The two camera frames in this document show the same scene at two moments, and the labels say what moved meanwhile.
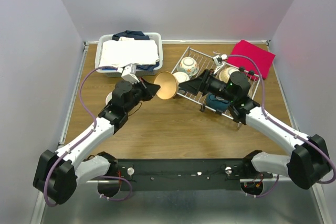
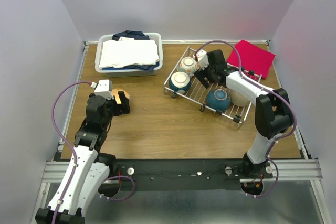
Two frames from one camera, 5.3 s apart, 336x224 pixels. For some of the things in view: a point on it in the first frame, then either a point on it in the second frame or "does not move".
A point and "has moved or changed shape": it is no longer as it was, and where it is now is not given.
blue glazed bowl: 216,102 does not move
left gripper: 149,89 → 124,107
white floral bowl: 188,65 does not move
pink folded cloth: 263,58 does not move
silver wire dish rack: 212,84 does not move
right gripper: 201,84 → 201,74
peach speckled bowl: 168,84 has moved or changed shape
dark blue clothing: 136,35 does not move
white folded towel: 127,51 does not move
